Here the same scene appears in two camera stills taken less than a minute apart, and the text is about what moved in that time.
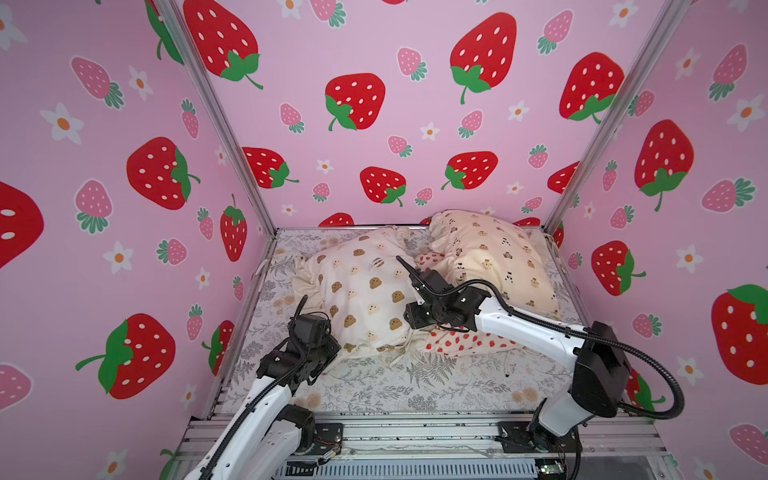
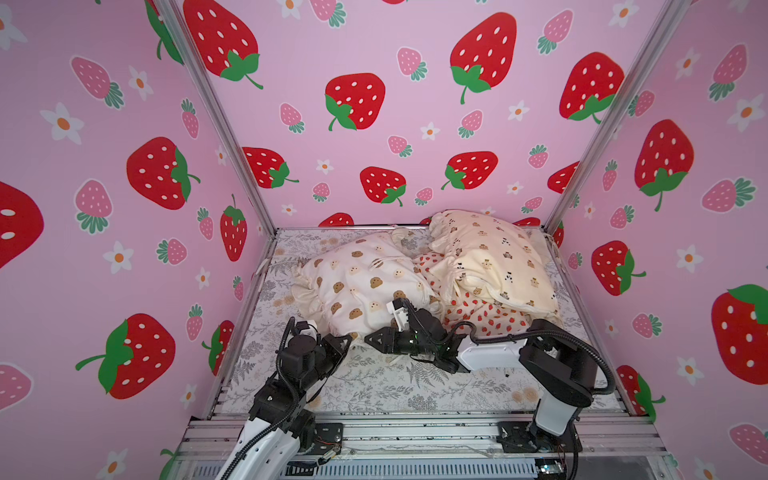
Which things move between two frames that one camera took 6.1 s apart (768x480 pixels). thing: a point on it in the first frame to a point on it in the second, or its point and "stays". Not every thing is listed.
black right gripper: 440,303 to 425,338
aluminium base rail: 615,447 stays
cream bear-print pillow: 513,256 stays
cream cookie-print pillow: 364,288 stays
